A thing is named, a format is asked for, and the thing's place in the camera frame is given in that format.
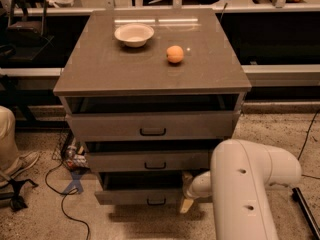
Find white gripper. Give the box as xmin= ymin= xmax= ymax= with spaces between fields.
xmin=179 ymin=171 xmax=212 ymax=214

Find grey drawer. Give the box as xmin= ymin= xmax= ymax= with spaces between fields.
xmin=95 ymin=171 xmax=183 ymax=206
xmin=87 ymin=149 xmax=213 ymax=172
xmin=66 ymin=111 xmax=240 ymax=142

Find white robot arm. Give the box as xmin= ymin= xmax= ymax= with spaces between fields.
xmin=180 ymin=139 xmax=302 ymax=240

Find grey drawer cabinet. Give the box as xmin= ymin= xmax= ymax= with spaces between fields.
xmin=53 ymin=7 xmax=252 ymax=198

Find blue tape cross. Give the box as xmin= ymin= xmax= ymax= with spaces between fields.
xmin=63 ymin=170 xmax=86 ymax=195

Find black bar on floor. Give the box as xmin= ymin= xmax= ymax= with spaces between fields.
xmin=292 ymin=187 xmax=320 ymax=240

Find clutter beside cabinet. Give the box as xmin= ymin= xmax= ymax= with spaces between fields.
xmin=52 ymin=131 xmax=89 ymax=171

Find orange fruit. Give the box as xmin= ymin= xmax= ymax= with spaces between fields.
xmin=166 ymin=46 xmax=184 ymax=64

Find white bowl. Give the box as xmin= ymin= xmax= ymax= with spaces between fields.
xmin=114 ymin=23 xmax=154 ymax=48

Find grey shoe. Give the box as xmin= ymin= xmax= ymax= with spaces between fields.
xmin=1 ymin=152 xmax=39 ymax=178

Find black stand base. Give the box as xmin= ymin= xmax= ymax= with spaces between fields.
xmin=0 ymin=170 xmax=38 ymax=212

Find person leg beige trousers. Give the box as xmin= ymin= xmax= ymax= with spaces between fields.
xmin=0 ymin=106 xmax=20 ymax=175

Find black chair background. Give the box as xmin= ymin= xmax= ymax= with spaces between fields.
xmin=0 ymin=0 xmax=52 ymax=63

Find black cable left floor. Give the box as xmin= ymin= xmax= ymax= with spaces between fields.
xmin=44 ymin=162 xmax=91 ymax=240

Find black cable floor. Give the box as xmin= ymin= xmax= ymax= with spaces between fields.
xmin=296 ymin=109 xmax=320 ymax=181
xmin=44 ymin=162 xmax=91 ymax=240

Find black cable right floor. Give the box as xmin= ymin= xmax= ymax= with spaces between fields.
xmin=296 ymin=109 xmax=320 ymax=181

